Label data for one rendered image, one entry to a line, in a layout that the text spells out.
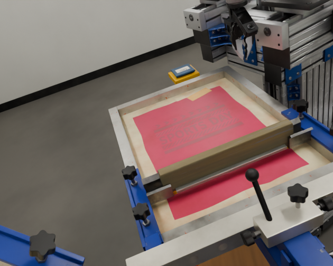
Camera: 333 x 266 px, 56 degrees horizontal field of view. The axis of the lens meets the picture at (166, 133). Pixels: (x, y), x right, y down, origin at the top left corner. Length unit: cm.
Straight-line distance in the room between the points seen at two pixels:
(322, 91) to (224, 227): 129
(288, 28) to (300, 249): 79
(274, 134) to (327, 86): 100
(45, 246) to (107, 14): 401
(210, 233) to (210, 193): 21
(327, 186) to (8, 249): 66
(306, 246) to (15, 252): 53
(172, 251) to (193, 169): 26
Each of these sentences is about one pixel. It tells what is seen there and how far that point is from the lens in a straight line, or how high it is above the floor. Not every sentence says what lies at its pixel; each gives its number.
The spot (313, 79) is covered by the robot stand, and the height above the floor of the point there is 76.
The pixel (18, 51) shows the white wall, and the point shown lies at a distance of 455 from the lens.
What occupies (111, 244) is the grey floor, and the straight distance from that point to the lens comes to 218.
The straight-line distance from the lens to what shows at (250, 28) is 114.
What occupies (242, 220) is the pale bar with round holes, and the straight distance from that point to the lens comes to 73.
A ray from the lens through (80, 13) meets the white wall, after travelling 440.
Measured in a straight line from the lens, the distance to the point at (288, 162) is 98.
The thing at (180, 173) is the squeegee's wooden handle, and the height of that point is 104.
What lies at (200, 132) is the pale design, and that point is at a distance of 114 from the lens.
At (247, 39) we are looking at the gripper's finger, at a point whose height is 118.
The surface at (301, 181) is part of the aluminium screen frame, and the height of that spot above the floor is 99.
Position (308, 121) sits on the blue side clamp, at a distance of 106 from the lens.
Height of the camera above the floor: 161
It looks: 34 degrees down
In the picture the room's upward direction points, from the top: 17 degrees counter-clockwise
